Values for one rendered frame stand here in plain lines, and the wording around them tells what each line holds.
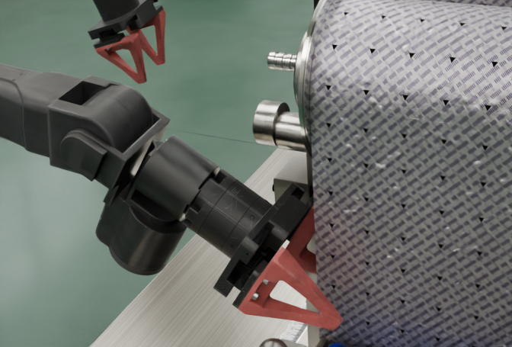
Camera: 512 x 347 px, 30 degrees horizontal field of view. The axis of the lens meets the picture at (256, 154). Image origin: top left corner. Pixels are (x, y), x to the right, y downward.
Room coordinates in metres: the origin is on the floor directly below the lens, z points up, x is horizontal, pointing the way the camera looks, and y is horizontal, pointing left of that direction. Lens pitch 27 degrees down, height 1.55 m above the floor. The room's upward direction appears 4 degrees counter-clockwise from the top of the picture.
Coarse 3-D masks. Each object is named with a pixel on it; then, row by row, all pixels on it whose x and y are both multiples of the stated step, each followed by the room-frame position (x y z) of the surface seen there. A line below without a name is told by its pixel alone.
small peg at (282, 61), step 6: (270, 54) 0.71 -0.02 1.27; (276, 54) 0.71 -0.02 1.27; (282, 54) 0.71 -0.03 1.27; (288, 54) 0.71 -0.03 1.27; (294, 54) 0.71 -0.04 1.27; (270, 60) 0.71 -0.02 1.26; (276, 60) 0.71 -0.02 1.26; (282, 60) 0.71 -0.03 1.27; (288, 60) 0.70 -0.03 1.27; (294, 60) 0.70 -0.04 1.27; (270, 66) 0.71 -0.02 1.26; (276, 66) 0.71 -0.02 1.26; (282, 66) 0.71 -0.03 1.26; (288, 66) 0.70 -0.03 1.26
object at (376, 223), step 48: (336, 192) 0.64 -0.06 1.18; (384, 192) 0.63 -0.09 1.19; (432, 192) 0.61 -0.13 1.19; (480, 192) 0.59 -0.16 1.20; (336, 240) 0.64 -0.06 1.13; (384, 240) 0.63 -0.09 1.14; (432, 240) 0.61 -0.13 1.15; (480, 240) 0.59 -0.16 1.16; (336, 288) 0.65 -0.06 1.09; (384, 288) 0.63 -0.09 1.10; (432, 288) 0.61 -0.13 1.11; (480, 288) 0.59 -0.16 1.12; (336, 336) 0.65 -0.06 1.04; (384, 336) 0.63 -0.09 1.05; (432, 336) 0.61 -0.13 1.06; (480, 336) 0.59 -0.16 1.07
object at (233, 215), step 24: (216, 192) 0.68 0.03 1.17; (240, 192) 0.68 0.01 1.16; (288, 192) 0.70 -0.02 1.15; (192, 216) 0.67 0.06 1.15; (216, 216) 0.67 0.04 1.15; (240, 216) 0.67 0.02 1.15; (264, 216) 0.66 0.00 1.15; (216, 240) 0.67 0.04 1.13; (240, 240) 0.66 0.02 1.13; (264, 240) 0.65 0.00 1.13; (216, 288) 0.64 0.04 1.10
